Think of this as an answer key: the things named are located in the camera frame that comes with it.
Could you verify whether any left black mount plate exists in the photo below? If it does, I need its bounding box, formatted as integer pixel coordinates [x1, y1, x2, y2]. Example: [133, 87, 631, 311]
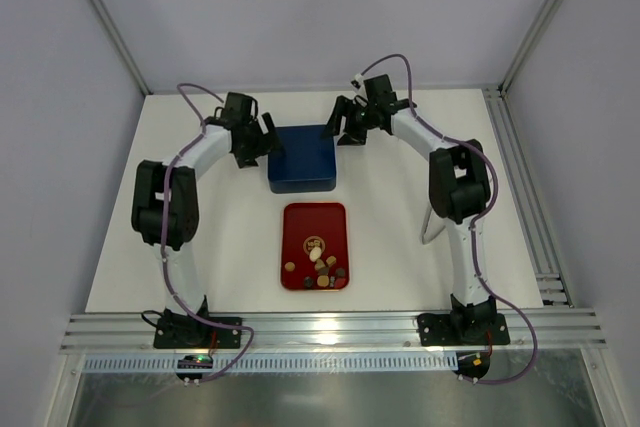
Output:
[153, 315, 242, 350]

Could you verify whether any white cable duct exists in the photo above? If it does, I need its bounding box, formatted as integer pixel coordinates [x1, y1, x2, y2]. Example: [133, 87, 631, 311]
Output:
[82, 351, 458, 374]

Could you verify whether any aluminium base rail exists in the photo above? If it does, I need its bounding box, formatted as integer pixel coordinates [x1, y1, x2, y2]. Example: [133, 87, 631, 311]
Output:
[60, 308, 607, 353]

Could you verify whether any right aluminium side rail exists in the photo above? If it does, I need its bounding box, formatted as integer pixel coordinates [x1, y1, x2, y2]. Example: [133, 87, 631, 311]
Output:
[483, 86, 574, 308]

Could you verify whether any red lacquer tray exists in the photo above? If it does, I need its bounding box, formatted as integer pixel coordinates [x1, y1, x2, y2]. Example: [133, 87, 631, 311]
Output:
[280, 202, 350, 292]

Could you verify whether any black mount plate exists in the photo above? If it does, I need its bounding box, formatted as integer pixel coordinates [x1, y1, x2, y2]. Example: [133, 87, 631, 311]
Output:
[153, 315, 242, 350]
[417, 313, 511, 347]

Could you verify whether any right aluminium frame post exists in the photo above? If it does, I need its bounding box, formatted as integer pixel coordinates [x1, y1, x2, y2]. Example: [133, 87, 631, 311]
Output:
[498, 0, 564, 95]

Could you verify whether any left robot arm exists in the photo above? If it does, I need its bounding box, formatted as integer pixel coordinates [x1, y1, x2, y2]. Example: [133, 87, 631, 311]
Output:
[131, 83, 282, 332]

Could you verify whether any right black mount plate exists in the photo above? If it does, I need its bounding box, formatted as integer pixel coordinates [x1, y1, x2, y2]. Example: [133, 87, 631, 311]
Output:
[417, 313, 511, 347]

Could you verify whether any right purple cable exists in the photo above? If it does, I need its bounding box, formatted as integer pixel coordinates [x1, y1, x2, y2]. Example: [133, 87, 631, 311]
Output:
[349, 52, 540, 386]

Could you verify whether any white round chocolate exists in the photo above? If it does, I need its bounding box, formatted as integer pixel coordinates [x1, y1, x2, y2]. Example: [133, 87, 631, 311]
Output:
[309, 246, 322, 262]

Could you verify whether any blue tin lid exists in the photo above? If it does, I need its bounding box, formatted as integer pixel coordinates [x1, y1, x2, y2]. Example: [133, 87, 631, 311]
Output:
[267, 124, 337, 179]

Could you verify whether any purple cable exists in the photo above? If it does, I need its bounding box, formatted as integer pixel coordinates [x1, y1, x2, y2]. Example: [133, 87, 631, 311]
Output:
[349, 52, 540, 386]
[158, 81, 256, 383]

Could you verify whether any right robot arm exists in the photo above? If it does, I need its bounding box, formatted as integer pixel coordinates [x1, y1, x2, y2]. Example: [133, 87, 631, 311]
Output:
[323, 74, 497, 344]

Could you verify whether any left aluminium frame post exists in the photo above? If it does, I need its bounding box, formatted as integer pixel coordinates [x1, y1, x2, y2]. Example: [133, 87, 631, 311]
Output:
[86, 0, 152, 96]

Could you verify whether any blue chocolate tin box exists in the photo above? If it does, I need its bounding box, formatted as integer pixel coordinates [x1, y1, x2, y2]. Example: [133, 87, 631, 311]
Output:
[268, 177, 337, 194]

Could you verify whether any aluminium frame post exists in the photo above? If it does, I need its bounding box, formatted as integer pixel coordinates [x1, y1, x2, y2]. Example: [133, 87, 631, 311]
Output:
[498, 0, 564, 95]
[86, 0, 152, 96]

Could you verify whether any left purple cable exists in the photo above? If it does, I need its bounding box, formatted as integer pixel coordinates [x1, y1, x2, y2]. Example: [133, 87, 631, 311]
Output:
[158, 81, 256, 383]

